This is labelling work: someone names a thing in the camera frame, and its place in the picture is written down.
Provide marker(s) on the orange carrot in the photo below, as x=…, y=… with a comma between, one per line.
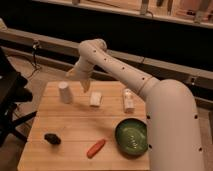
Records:
x=96, y=148

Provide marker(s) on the black chair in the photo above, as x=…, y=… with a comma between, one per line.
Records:
x=12, y=90

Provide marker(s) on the green ceramic bowl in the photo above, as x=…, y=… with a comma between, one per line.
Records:
x=131, y=136

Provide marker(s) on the white eraser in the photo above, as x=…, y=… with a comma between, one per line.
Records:
x=95, y=99

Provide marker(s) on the small white bottle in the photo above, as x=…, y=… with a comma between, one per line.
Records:
x=128, y=102

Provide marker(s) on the white ceramic cup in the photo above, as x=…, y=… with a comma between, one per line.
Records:
x=65, y=92

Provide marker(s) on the wooden board table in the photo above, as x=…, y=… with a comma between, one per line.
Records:
x=79, y=126

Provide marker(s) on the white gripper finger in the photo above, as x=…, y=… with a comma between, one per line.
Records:
x=86, y=85
x=71, y=73

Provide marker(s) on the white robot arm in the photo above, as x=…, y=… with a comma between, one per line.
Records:
x=174, y=138

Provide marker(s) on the black computer mouse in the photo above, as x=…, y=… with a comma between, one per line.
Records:
x=52, y=139

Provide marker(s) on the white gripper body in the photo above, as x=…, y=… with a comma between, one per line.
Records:
x=83, y=69

